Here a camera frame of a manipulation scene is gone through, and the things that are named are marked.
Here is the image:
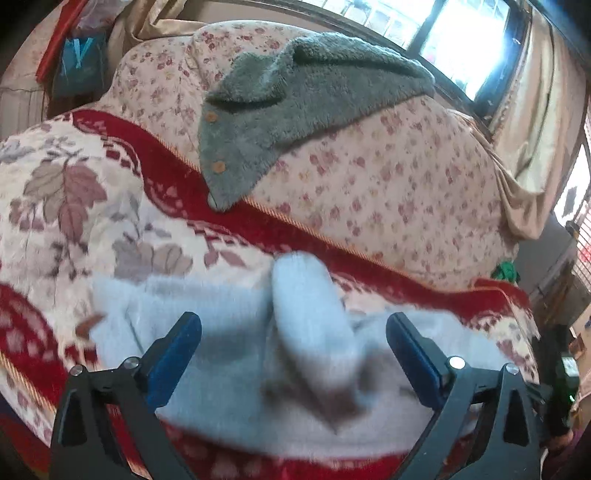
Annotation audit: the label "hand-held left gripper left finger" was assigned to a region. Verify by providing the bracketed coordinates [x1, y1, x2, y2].
[48, 311, 204, 480]

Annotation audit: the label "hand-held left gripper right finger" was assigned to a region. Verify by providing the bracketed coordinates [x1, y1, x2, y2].
[385, 312, 543, 480]

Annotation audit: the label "light grey fleece pants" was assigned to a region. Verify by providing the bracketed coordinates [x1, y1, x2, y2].
[90, 251, 518, 460]

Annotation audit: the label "green object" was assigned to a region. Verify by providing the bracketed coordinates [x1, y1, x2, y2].
[490, 261, 522, 283]

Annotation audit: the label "red floral plush blanket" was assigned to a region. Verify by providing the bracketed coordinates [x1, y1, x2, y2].
[0, 108, 541, 480]

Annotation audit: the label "beige curtain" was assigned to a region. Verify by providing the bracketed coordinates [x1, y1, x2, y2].
[106, 0, 208, 61]
[471, 9, 591, 241]

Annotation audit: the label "grey fleece jacket with buttons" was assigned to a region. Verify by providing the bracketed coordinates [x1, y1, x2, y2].
[198, 31, 437, 213]

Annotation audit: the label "teal bag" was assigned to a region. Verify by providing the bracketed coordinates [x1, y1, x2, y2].
[51, 34, 109, 97]

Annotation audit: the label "red pole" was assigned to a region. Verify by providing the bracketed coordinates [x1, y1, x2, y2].
[36, 0, 88, 79]

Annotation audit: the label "dark window frame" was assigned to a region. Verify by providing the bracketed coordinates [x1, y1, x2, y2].
[295, 0, 532, 112]

